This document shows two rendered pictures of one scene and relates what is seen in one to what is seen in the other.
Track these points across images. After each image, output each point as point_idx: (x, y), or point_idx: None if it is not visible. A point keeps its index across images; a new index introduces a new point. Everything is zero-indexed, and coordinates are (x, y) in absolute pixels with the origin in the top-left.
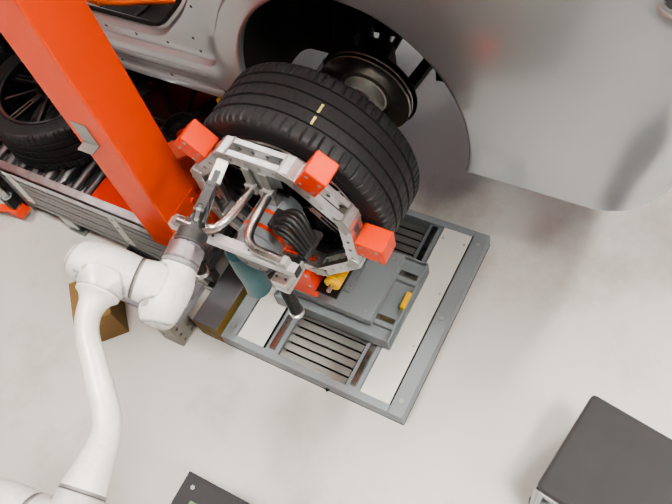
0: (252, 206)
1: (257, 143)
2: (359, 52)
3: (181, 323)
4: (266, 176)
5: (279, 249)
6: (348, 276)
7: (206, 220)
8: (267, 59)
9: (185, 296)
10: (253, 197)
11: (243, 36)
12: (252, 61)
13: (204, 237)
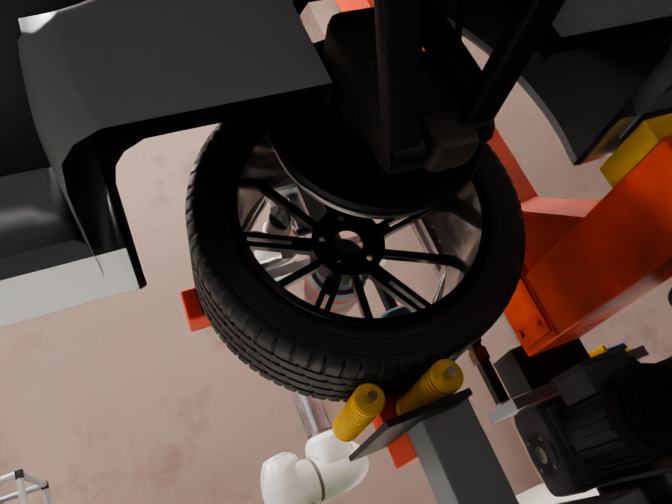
0: (443, 290)
1: (465, 204)
2: None
3: (492, 421)
4: (288, 198)
5: (305, 294)
6: (356, 449)
7: (275, 213)
8: (585, 69)
9: (255, 254)
10: (448, 279)
11: (475, 37)
12: (545, 75)
13: (267, 223)
